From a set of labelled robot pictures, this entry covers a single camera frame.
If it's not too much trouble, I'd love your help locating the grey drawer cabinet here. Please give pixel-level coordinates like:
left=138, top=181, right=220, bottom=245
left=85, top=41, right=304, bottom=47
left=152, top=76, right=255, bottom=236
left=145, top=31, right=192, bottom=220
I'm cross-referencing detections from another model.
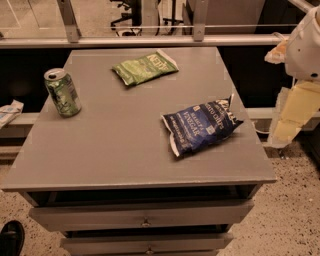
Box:
left=2, top=47, right=275, bottom=240

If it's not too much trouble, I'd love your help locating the lower grey drawer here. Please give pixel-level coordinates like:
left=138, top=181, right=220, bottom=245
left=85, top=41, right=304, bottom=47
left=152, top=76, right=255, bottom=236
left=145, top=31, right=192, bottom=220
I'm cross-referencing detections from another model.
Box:
left=61, top=233, right=233, bottom=256

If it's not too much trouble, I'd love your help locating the blue vinegar chip bag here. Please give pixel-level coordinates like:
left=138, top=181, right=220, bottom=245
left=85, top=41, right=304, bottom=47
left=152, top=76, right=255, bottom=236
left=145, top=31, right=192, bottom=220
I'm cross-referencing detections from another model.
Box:
left=162, top=96, right=243, bottom=157

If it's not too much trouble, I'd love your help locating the black office chair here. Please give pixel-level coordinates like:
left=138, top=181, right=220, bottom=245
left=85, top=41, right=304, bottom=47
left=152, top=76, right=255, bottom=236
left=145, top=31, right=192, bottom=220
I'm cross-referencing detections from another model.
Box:
left=110, top=0, right=142, bottom=37

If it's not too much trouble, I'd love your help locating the grey metal railing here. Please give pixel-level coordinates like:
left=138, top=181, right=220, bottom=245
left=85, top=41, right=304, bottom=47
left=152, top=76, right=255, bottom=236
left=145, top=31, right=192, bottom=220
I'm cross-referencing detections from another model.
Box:
left=0, top=0, right=300, bottom=49

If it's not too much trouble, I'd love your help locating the green soda can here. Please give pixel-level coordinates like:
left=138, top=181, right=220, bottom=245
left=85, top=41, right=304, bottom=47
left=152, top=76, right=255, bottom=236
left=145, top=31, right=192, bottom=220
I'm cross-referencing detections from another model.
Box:
left=44, top=68, right=81, bottom=117

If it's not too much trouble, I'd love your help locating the upper grey drawer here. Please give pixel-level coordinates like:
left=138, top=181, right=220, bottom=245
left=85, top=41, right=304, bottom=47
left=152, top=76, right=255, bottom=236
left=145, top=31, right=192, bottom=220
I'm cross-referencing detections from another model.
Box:
left=29, top=200, right=254, bottom=231

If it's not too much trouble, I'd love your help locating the black shoe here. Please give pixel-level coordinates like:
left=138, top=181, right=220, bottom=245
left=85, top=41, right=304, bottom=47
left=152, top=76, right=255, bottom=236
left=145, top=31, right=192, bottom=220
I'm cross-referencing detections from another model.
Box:
left=0, top=220, right=25, bottom=256

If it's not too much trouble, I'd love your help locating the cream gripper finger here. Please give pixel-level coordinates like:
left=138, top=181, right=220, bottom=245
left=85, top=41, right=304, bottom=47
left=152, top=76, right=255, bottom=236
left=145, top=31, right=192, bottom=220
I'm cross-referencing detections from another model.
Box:
left=268, top=80, right=320, bottom=148

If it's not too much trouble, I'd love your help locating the white crumpled packet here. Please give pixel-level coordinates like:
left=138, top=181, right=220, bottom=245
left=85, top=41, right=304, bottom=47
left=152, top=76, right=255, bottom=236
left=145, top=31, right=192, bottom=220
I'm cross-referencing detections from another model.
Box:
left=0, top=100, right=24, bottom=129

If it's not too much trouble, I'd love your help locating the grey drawer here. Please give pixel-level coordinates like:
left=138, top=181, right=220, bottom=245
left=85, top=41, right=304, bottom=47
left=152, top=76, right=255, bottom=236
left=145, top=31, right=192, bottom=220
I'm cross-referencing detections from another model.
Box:
left=29, top=200, right=254, bottom=231
left=61, top=233, right=233, bottom=256

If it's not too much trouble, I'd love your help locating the white cable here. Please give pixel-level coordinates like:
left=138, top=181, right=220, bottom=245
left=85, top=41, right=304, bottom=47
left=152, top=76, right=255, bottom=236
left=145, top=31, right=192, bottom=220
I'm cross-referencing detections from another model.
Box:
left=252, top=120, right=271, bottom=136

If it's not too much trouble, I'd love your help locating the green jalapeno chip bag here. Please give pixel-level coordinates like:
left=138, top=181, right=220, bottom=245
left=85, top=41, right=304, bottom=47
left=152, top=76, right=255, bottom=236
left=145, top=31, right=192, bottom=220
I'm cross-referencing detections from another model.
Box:
left=112, top=49, right=179, bottom=86

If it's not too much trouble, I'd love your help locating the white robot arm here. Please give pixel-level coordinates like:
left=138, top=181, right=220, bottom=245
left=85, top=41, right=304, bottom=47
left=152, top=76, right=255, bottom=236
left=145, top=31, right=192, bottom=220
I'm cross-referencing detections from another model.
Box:
left=264, top=6, right=320, bottom=149

